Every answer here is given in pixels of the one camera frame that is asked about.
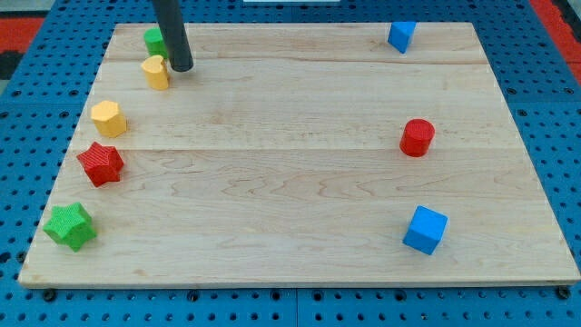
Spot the yellow heart block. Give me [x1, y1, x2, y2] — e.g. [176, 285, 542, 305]
[141, 54, 170, 91]

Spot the yellow hexagon block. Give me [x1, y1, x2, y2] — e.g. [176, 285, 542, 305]
[91, 101, 127, 138]

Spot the light wooden board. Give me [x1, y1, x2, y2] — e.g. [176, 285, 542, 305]
[18, 23, 580, 289]

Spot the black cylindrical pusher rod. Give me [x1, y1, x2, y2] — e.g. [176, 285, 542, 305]
[153, 0, 194, 73]

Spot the red star block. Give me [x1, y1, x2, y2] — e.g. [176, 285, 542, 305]
[76, 142, 124, 187]

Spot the blue cube block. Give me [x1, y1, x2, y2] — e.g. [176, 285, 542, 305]
[402, 205, 448, 255]

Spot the green circle block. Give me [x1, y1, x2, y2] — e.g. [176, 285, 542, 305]
[143, 27, 168, 59]

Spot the green star block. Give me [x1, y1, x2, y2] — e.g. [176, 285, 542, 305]
[43, 203, 97, 252]

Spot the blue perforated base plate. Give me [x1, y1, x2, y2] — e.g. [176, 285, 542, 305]
[1, 0, 580, 326]

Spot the blue triangle block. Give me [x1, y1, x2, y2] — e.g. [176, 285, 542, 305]
[387, 21, 417, 54]

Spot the red cylinder block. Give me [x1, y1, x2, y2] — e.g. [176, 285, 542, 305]
[399, 118, 436, 157]

